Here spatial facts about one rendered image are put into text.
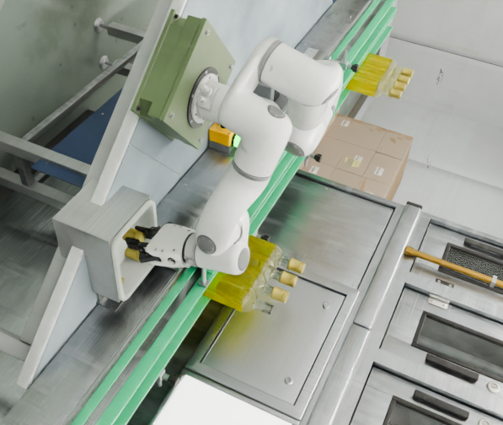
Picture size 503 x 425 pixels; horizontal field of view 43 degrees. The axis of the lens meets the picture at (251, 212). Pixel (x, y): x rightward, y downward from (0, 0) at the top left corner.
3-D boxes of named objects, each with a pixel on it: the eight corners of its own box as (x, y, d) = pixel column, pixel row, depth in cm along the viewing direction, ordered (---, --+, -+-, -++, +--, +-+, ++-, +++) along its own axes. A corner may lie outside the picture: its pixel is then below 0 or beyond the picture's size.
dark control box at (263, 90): (247, 101, 212) (270, 108, 209) (248, 80, 206) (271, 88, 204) (257, 88, 217) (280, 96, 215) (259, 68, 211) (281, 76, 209)
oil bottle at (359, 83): (329, 84, 254) (397, 104, 246) (331, 72, 250) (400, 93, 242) (334, 78, 258) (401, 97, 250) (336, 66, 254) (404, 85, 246)
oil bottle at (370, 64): (339, 71, 262) (405, 90, 254) (341, 59, 258) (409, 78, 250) (344, 65, 265) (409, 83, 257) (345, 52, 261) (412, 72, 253)
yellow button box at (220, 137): (207, 146, 194) (228, 153, 191) (207, 126, 188) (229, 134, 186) (218, 134, 198) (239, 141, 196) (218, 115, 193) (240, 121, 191)
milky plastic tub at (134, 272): (93, 293, 157) (123, 305, 155) (80, 230, 142) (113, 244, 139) (132, 246, 169) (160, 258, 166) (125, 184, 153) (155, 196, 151)
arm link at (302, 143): (246, 125, 146) (310, 147, 142) (270, 81, 151) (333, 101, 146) (251, 146, 155) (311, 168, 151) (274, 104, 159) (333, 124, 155)
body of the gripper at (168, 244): (189, 277, 142) (149, 268, 147) (211, 246, 148) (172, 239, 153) (180, 252, 137) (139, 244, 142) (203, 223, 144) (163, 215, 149)
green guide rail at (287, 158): (186, 264, 173) (212, 275, 171) (186, 261, 172) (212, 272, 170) (379, 5, 288) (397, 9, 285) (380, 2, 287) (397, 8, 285)
